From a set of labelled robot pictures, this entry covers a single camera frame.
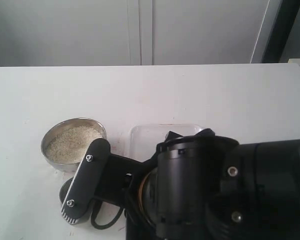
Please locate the small steel cup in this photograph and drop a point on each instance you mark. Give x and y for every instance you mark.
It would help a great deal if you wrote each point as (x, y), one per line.
(64, 190)

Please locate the dark vertical post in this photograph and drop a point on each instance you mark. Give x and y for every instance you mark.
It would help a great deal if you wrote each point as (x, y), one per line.
(284, 21)

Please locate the steel bowl of rice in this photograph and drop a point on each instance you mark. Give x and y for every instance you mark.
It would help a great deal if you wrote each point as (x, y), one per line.
(66, 143)

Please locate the white plastic tray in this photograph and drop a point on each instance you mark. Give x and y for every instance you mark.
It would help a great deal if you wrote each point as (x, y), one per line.
(143, 139)

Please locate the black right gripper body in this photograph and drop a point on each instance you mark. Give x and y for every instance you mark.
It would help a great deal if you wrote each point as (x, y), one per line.
(122, 181)

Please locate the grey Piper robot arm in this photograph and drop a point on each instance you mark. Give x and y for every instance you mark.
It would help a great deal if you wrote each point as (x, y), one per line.
(203, 187)

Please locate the white cabinet doors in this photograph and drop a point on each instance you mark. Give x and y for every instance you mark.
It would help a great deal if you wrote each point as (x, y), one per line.
(134, 32)

